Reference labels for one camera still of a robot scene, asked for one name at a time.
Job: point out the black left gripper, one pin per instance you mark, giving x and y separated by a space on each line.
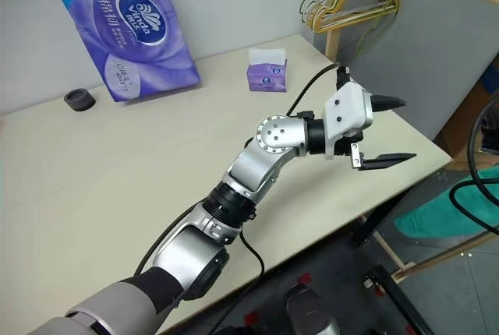
343 146

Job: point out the green shorts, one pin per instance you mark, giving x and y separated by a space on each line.
429 214

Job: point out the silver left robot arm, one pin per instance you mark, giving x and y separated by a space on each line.
280 132

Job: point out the brown cardboard box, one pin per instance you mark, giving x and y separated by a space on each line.
460 128

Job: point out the wooden clothes rack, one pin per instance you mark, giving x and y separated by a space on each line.
337 19

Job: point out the small purple tissue box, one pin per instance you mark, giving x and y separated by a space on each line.
267 78

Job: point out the dark rounded shape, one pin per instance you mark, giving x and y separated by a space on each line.
312 311

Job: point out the large purple tissue pack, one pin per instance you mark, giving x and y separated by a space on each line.
136 58

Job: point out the black round cap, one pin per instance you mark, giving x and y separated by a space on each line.
79 101

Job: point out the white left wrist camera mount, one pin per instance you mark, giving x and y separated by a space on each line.
345 109

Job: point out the black table frame brace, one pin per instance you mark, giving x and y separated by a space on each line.
370 222

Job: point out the black floor bar with bracket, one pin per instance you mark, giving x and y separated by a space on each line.
393 296

